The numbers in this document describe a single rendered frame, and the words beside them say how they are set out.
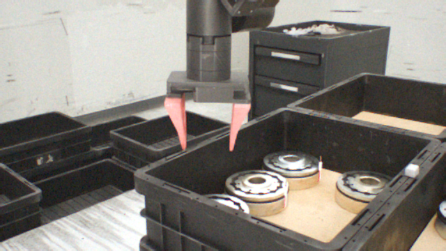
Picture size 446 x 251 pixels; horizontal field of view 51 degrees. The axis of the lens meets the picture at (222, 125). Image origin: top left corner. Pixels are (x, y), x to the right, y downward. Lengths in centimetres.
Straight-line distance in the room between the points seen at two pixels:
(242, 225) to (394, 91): 79
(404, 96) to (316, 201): 53
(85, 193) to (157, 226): 121
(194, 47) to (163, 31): 355
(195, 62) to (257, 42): 173
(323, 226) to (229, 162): 19
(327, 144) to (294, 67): 134
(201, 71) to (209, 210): 17
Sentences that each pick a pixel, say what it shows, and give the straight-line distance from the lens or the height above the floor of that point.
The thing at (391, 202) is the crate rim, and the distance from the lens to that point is 59.
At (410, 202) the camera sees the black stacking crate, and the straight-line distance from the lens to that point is 63.
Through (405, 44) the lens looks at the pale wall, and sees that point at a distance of 415.
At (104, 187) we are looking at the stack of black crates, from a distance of 187.
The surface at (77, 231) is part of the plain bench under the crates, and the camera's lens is 97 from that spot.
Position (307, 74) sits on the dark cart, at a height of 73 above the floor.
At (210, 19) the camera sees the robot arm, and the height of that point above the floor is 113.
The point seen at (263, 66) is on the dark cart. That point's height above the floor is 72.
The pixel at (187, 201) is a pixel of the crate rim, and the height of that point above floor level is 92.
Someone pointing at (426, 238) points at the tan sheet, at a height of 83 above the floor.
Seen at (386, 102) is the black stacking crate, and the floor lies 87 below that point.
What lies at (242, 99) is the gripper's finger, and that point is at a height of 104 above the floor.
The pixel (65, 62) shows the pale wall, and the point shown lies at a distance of 363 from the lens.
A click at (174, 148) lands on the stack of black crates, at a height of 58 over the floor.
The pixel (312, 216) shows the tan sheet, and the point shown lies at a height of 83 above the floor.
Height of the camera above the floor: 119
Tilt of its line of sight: 19 degrees down
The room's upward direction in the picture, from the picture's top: straight up
